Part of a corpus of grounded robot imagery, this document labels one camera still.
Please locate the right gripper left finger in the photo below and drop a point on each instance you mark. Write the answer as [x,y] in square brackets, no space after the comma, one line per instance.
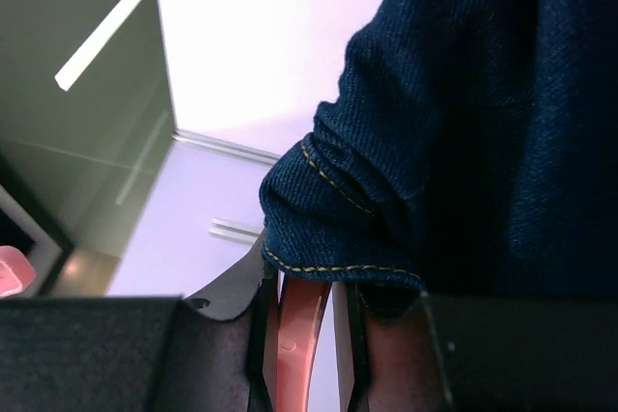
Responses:
[120,354]

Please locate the pink plastic hanger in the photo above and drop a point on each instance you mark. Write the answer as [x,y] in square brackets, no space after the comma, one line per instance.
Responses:
[297,344]

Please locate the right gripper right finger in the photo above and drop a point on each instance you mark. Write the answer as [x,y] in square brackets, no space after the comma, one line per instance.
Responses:
[450,353]

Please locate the dark blue denim skirt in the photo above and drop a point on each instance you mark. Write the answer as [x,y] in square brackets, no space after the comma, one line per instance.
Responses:
[472,150]

